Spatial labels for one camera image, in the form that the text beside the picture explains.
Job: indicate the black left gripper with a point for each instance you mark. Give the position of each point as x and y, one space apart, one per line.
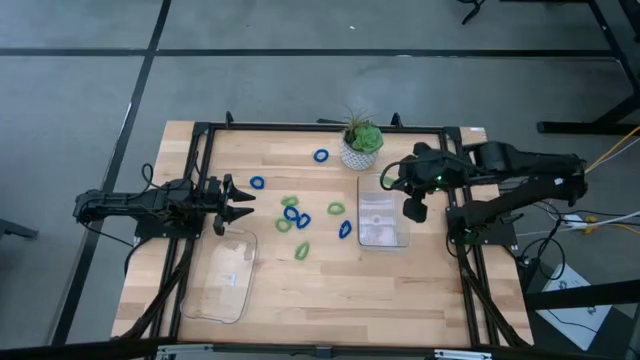
207 200

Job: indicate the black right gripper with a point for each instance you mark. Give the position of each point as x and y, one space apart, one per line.
425 172

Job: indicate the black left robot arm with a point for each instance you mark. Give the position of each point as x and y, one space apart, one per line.
125 202

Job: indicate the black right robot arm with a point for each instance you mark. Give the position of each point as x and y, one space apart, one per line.
525 165

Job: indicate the clear rectangular plastic bin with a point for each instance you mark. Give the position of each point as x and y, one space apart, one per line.
382 220

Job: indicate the succulent in patterned white pot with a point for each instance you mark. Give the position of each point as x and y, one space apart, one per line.
364 140

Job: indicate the white power strip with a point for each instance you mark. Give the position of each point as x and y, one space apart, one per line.
574 220

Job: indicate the black stand leg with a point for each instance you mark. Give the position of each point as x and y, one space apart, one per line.
472 11

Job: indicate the black beam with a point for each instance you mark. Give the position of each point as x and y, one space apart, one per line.
585 296

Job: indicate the black crossbar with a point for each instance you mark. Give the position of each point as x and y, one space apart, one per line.
75 350

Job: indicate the white printed sheet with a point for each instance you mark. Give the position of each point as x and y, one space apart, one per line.
580 327

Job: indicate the grey chair base leg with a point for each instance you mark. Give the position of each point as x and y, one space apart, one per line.
15 228

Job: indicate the black aluminium table frame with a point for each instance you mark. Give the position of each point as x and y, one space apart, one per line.
280 127

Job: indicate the silver mounting bracket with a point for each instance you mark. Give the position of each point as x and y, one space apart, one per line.
462 355
185 352

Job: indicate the black desk leg frame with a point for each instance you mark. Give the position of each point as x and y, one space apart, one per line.
590 128

